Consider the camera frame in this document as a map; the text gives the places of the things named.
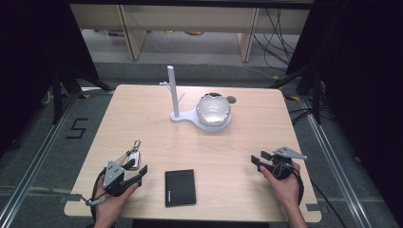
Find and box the person's left hand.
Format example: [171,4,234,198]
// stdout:
[94,176,141,221]

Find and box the white key stand with pegs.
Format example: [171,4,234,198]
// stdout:
[159,65,233,134]

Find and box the person's right hand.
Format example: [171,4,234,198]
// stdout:
[259,161,303,209]

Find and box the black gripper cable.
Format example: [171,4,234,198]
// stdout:
[293,169,350,228]

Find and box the black metal stand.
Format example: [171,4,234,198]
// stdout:
[268,61,326,125]
[50,61,116,125]

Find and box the aluminium floor rail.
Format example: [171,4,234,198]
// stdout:
[0,89,82,228]
[298,94,376,228]

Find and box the car key with metal carabiner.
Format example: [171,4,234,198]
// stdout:
[115,139,143,171]

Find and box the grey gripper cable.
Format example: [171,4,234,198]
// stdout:
[78,192,109,207]

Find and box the bundle of black floor cables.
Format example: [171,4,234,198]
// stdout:
[252,8,301,72]

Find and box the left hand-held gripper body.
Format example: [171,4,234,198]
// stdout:
[103,161,137,198]

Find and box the beige wooden desk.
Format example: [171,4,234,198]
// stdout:
[69,3,311,63]

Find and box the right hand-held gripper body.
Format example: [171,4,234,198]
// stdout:
[263,145,308,181]

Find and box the black leather wallet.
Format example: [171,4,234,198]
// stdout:
[164,168,198,208]

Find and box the white bowl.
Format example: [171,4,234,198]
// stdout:
[195,91,232,127]

